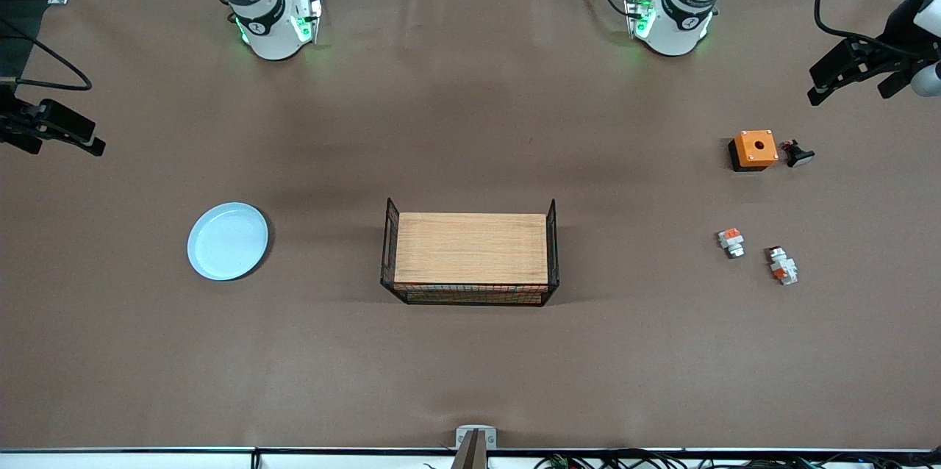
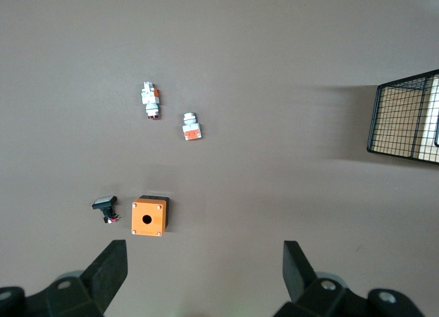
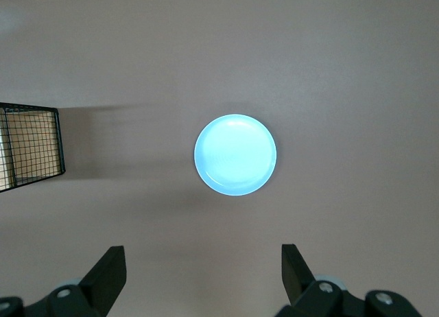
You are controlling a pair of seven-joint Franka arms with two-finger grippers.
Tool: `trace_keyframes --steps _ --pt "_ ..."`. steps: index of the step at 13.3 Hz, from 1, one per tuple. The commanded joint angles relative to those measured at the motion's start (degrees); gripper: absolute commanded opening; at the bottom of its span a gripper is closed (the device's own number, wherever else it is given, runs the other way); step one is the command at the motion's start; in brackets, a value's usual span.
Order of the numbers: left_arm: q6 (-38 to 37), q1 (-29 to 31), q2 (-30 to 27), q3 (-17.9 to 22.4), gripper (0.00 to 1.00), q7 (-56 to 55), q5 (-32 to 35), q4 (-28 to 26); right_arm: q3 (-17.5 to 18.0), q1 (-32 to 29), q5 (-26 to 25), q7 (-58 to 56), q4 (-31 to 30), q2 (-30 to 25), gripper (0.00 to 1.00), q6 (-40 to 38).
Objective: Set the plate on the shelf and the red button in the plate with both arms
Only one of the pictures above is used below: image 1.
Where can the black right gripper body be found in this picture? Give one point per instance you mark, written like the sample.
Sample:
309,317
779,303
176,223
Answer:
16,122

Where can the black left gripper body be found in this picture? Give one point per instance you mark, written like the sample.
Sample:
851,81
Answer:
891,57

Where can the light blue round plate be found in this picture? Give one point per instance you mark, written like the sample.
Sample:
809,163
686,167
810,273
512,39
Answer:
228,241

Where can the white red button module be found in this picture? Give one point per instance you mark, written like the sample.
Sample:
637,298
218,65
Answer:
783,267

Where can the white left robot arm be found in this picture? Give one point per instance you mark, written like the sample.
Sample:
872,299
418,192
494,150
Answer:
676,35

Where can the black push button head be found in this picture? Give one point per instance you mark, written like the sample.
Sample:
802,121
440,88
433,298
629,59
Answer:
798,156

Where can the white orange contact block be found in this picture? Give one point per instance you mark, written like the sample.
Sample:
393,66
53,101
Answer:
731,242

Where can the white table edge profile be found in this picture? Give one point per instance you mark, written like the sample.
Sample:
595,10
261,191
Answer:
147,462

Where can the brown table cover sheet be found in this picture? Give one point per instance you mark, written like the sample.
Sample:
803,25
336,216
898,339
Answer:
470,123

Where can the wooden board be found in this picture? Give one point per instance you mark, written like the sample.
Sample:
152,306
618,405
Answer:
470,248

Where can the orange button enclosure box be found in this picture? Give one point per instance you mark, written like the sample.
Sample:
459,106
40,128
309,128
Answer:
756,149

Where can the grey metal clamp bracket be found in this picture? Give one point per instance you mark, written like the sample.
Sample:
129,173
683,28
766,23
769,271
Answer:
462,439

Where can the dark camera pole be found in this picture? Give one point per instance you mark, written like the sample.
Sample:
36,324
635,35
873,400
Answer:
470,458

